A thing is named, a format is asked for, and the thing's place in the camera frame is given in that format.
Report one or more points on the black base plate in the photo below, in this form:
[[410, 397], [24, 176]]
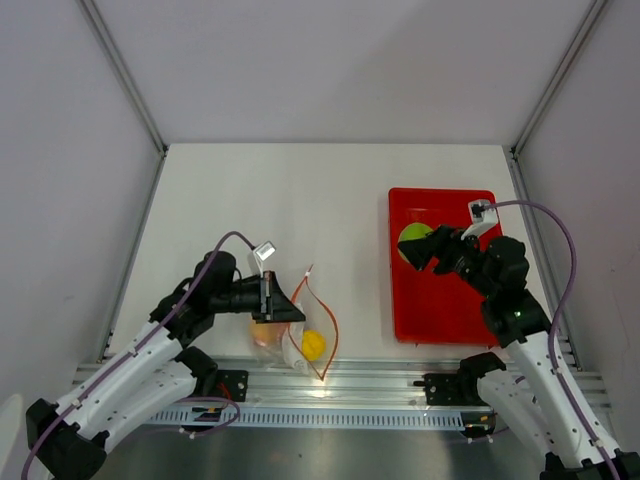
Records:
[[232, 384], [450, 389]]

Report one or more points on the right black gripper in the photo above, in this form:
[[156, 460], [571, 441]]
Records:
[[443, 238]]

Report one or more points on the red plastic tray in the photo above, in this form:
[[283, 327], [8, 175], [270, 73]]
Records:
[[430, 309]]

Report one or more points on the slotted cable duct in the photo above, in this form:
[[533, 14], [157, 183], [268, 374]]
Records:
[[268, 417]]

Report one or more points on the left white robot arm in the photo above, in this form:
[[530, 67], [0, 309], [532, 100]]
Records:
[[72, 436]]

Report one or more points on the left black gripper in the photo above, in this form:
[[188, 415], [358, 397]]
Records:
[[273, 304]]

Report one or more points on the red orange peach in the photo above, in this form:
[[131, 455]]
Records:
[[267, 335]]

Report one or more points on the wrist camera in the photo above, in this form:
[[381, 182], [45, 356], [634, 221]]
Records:
[[261, 253], [483, 218]]

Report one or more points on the clear zip top bag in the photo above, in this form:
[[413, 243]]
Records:
[[319, 317]]

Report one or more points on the left frame post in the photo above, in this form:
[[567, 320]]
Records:
[[121, 71]]

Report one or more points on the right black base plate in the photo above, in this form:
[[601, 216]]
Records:
[[450, 389]]

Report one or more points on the right frame post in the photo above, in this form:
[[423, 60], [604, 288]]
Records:
[[577, 45]]

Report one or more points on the frame post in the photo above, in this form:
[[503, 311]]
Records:
[[121, 71], [577, 45]]

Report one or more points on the green apple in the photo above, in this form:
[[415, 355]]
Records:
[[414, 231]]

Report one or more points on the aluminium mounting rail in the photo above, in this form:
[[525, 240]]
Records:
[[349, 384]]

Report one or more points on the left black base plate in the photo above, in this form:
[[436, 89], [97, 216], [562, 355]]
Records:
[[232, 384]]

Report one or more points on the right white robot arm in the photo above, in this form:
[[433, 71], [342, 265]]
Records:
[[547, 412]]

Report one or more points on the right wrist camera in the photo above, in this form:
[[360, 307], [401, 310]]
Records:
[[483, 218]]

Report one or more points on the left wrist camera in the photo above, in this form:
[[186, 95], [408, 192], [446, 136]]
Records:
[[261, 253]]

